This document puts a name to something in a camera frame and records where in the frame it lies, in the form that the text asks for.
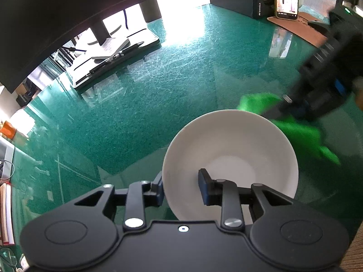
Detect black computer mouse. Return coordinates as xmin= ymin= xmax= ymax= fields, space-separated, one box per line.
xmin=308 ymin=20 xmax=332 ymax=34

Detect black curved monitor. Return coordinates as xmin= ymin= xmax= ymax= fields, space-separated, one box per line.
xmin=0 ymin=0 xmax=205 ymax=95

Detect black monitor stand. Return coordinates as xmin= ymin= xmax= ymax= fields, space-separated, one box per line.
xmin=66 ymin=1 xmax=161 ymax=89

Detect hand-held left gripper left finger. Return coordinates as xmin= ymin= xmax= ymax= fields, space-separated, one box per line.
xmin=74 ymin=173 xmax=165 ymax=231

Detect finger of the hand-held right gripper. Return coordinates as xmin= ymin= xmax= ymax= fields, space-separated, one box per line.
xmin=262 ymin=95 xmax=312 ymax=121

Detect green cloth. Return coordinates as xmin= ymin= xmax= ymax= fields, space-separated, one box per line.
xmin=237 ymin=92 xmax=341 ymax=165

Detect white bowl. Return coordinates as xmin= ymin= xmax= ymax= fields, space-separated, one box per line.
xmin=162 ymin=109 xmax=299 ymax=221

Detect black pen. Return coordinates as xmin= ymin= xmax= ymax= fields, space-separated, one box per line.
xmin=106 ymin=41 xmax=145 ymax=62

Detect eyeglasses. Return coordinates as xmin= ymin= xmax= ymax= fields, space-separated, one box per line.
xmin=0 ymin=246 xmax=22 ymax=270

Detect stack of books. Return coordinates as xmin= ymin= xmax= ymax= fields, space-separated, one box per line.
xmin=0 ymin=183 xmax=15 ymax=246

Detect brown mouse pad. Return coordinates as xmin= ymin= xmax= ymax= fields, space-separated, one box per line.
xmin=267 ymin=11 xmax=332 ymax=48

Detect small orange container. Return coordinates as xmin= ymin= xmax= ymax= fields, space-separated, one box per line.
xmin=0 ymin=120 xmax=17 ymax=138

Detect small notebook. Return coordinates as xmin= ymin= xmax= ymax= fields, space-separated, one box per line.
xmin=91 ymin=38 xmax=131 ymax=61

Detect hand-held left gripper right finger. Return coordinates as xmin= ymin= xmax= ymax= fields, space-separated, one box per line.
xmin=198 ymin=168 xmax=294 ymax=230

